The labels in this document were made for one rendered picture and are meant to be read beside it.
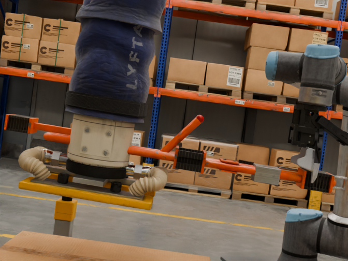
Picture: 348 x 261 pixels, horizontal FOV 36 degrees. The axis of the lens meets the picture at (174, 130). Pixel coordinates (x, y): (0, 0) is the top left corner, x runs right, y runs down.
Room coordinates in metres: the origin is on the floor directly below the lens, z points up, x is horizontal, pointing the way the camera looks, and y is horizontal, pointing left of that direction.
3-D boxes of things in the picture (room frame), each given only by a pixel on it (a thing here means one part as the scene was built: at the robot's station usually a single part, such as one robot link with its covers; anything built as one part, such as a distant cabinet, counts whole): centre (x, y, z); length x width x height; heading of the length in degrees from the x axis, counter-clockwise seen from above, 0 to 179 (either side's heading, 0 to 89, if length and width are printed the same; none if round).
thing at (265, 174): (1.49, -0.27, 1.25); 0.07 x 0.07 x 0.04; 0
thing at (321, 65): (1.50, -0.38, 1.56); 0.10 x 0.09 x 0.12; 153
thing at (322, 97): (1.49, -0.37, 1.48); 0.10 x 0.09 x 0.05; 178
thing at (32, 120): (1.75, 0.50, 1.28); 0.09 x 0.08 x 0.05; 0
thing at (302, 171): (1.48, -0.40, 1.25); 0.08 x 0.07 x 0.05; 90
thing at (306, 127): (1.49, -0.37, 1.40); 0.09 x 0.08 x 0.12; 88
